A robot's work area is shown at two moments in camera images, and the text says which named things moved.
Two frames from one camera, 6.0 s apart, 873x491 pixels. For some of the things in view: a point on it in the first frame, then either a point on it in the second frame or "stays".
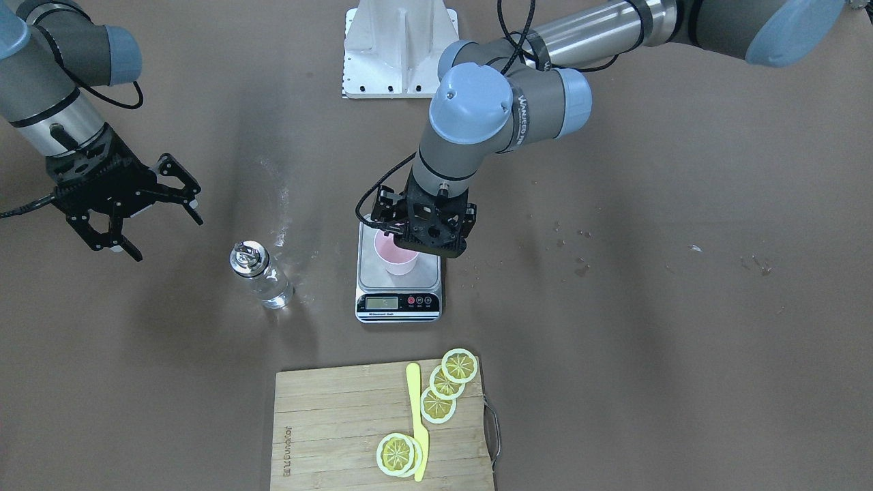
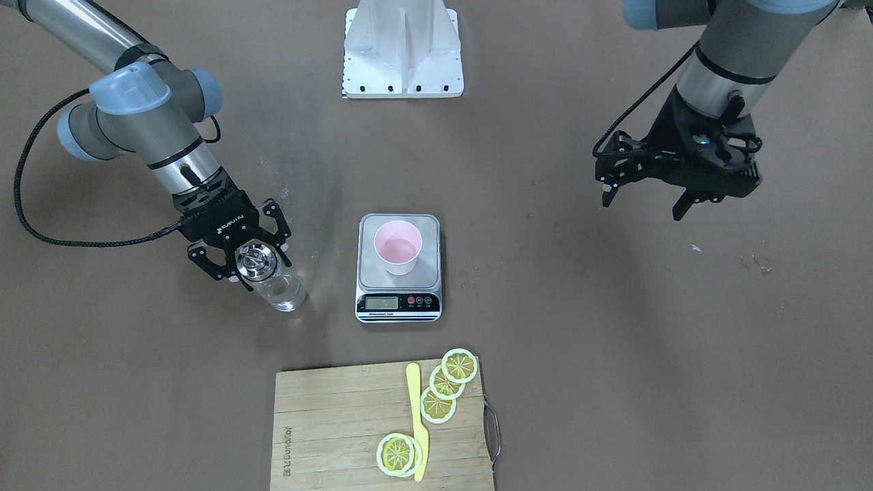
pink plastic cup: x=396 y=260 stays
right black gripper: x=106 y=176 to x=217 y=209
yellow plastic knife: x=420 y=433 stays
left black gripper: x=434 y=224 to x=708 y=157
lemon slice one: x=459 y=365 stays
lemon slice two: x=443 y=388 stays
